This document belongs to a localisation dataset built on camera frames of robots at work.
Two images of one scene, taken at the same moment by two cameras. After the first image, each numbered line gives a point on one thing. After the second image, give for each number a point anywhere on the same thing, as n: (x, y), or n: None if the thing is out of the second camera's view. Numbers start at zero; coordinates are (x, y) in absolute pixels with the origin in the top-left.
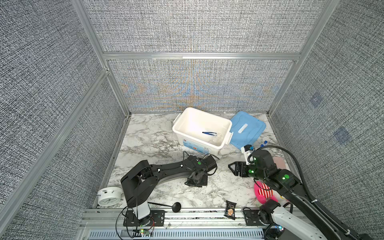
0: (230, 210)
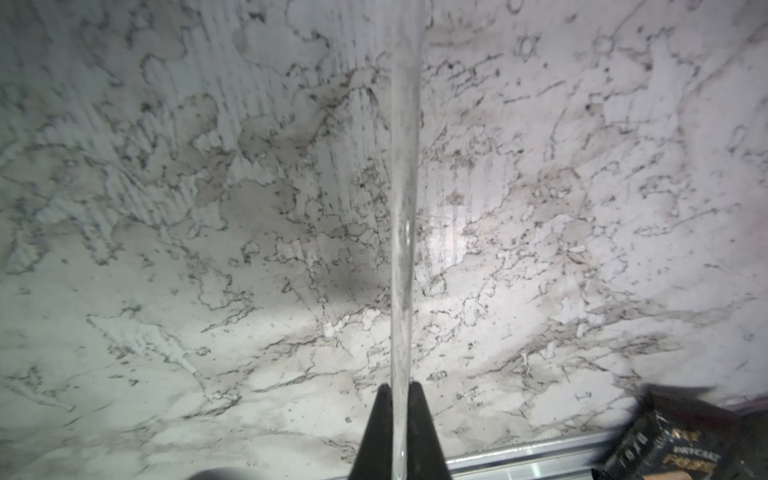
0: (689, 429)
